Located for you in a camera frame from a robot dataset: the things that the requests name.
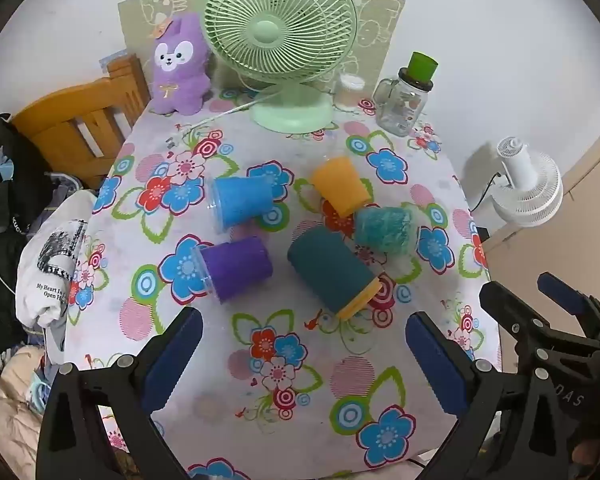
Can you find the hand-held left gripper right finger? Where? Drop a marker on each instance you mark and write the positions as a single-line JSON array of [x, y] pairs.
[[436, 365]]

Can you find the green desk fan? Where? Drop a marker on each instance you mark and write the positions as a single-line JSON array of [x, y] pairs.
[[280, 30]]

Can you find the wooden chair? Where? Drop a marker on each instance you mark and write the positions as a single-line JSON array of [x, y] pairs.
[[55, 115]]

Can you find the small clear plastic container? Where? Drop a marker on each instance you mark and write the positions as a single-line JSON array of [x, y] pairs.
[[350, 91]]

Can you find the dark teal cup yellow rim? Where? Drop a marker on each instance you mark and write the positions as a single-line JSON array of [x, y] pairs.
[[330, 270]]

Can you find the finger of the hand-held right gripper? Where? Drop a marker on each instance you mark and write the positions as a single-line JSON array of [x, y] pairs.
[[510, 310], [565, 294]]

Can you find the orange cup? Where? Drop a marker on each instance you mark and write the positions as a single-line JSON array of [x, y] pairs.
[[337, 185]]

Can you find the purple plush toy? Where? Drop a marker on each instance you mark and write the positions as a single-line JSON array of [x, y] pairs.
[[177, 85]]

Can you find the white printed shirt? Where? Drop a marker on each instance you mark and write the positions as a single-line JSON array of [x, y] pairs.
[[50, 285]]

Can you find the blue cup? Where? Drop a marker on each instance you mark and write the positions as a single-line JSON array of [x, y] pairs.
[[242, 200]]

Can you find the white fan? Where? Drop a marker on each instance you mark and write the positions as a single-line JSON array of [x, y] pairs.
[[530, 195]]

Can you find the beige cloth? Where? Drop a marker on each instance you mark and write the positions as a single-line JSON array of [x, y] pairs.
[[5, 400]]

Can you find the person's right hand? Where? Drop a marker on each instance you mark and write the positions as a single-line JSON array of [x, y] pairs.
[[590, 449]]

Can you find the black garment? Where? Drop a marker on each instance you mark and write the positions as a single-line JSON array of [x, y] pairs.
[[25, 170]]

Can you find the purple cup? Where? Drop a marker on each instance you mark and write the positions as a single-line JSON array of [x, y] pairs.
[[237, 267]]

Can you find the glass jar green lid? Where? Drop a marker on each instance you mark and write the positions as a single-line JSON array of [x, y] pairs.
[[400, 105]]

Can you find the teal textured cup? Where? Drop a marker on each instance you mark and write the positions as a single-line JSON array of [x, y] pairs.
[[382, 230]]

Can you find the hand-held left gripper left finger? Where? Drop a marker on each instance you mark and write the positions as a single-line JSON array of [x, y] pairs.
[[172, 360]]

